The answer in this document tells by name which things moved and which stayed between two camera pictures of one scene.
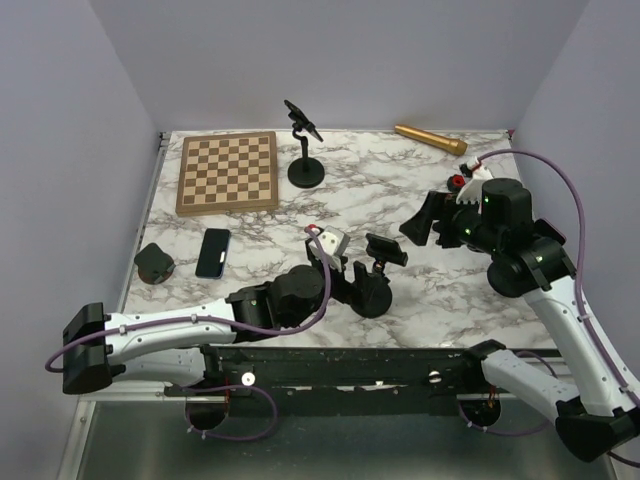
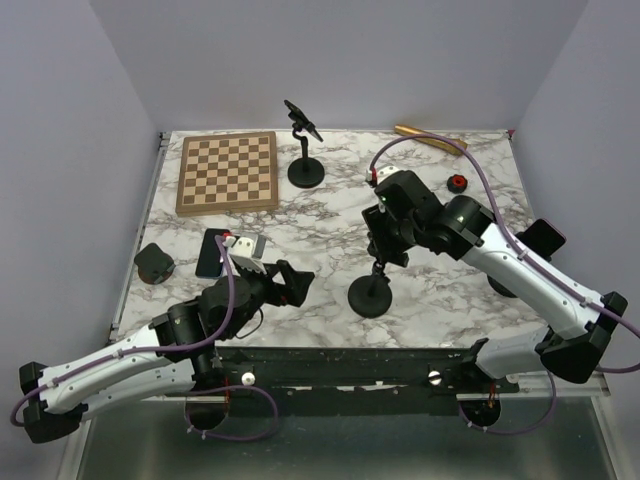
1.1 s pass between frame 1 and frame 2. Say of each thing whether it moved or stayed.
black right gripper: moved
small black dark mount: stayed
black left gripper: moved
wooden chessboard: stayed
